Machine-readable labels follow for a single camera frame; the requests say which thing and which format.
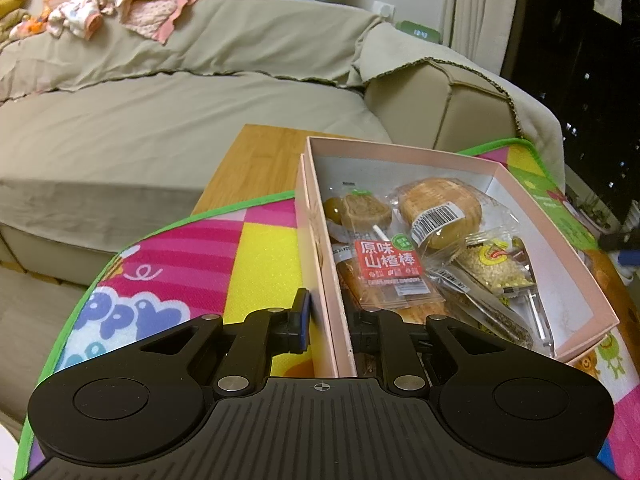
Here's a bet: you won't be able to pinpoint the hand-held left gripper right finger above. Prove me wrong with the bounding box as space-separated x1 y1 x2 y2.
348 309 511 396

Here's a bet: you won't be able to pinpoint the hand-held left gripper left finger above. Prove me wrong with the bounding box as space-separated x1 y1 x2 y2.
135 287 313 396

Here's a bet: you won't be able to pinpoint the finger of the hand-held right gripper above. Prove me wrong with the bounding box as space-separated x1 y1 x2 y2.
597 232 640 281

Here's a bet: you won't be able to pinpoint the pink cardboard box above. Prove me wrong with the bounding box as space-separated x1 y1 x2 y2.
303 135 620 378

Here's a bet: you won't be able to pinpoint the red label snack packet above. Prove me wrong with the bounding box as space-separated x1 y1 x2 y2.
335 225 436 306

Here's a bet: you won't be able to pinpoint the small yellow snack packet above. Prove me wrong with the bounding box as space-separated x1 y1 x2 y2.
452 227 541 303

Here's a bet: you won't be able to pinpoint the small brown cake packet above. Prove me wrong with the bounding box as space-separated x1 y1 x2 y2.
322 187 396 241

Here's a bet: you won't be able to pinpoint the clear snack bar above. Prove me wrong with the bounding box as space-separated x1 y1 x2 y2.
430 265 556 356

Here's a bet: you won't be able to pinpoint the round bun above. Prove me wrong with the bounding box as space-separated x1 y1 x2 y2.
392 177 511 256

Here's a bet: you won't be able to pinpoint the potted plants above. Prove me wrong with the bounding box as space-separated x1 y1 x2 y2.
575 190 621 233

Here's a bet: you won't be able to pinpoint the colourful play mat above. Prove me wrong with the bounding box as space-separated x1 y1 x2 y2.
15 137 640 480

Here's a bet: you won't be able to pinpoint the wooden side table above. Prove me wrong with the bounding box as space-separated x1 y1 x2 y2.
192 124 351 218

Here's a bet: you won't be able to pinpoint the beige sofa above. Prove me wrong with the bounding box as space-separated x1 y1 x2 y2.
0 0 566 291

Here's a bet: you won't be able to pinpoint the cream curtain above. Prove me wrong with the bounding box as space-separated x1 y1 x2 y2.
440 0 523 73

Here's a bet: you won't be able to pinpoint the green digital clock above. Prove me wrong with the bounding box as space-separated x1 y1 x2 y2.
395 20 441 46

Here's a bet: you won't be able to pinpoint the beige sofa throw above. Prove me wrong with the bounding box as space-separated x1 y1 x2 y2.
0 0 566 171

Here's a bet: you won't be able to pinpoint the pink and white clothes pile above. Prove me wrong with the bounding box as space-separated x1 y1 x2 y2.
47 0 216 43

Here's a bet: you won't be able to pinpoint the yellow banana plush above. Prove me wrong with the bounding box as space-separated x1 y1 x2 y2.
0 0 31 43

